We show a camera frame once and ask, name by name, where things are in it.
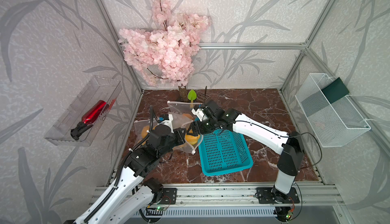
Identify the clear zipper bag with dots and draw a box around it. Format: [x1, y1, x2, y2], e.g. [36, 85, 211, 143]
[134, 119, 150, 145]

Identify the large brown potato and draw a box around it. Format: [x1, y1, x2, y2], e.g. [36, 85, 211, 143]
[185, 134, 201, 145]

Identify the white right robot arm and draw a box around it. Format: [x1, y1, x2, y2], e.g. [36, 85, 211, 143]
[192, 100, 305, 199]

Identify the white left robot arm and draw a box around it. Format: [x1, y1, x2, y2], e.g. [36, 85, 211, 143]
[67, 124, 186, 224]

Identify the tan toy rake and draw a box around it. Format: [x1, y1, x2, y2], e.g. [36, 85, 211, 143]
[197, 93, 210, 103]

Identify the green toy shovel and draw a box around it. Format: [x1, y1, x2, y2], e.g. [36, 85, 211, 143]
[187, 90, 197, 108]

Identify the teal plastic basket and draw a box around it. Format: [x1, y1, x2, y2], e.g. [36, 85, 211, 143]
[199, 130, 254, 176]

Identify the pink cherry blossom tree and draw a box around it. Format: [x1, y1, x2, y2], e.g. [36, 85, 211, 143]
[118, 0, 212, 102]

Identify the dark green card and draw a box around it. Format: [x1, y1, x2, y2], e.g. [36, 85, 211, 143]
[322, 77, 350, 104]

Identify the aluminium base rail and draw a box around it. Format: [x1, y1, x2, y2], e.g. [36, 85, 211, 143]
[145, 181, 347, 223]

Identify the clear acrylic wall shelf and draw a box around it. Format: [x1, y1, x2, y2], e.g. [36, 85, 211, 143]
[44, 75, 122, 147]

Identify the white wire wall basket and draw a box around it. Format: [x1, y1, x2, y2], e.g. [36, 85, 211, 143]
[295, 73, 371, 147]

